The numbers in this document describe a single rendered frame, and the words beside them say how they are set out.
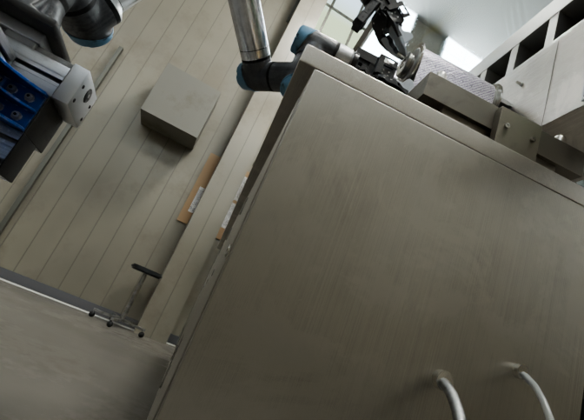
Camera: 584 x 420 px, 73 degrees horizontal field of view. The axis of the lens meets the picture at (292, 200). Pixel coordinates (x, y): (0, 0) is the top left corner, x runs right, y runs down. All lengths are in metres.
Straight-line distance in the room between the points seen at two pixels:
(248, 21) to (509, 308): 0.81
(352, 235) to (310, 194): 0.09
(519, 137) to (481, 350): 0.44
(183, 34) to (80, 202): 2.20
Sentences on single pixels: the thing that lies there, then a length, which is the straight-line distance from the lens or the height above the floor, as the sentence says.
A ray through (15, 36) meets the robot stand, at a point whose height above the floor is 0.77.
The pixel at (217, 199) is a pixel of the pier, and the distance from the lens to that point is 4.07.
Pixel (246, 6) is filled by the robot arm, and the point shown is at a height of 1.07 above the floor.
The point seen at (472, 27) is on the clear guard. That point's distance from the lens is 1.80.
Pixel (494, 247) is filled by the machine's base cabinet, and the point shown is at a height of 0.70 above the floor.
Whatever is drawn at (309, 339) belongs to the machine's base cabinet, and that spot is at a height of 0.44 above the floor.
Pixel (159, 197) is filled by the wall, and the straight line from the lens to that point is 4.31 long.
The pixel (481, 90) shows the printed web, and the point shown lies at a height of 1.24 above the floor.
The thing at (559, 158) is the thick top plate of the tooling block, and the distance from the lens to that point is 1.03.
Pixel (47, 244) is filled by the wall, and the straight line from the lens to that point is 4.33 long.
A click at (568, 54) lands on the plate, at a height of 1.35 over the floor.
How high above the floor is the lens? 0.42
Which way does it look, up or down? 19 degrees up
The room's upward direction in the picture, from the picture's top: 23 degrees clockwise
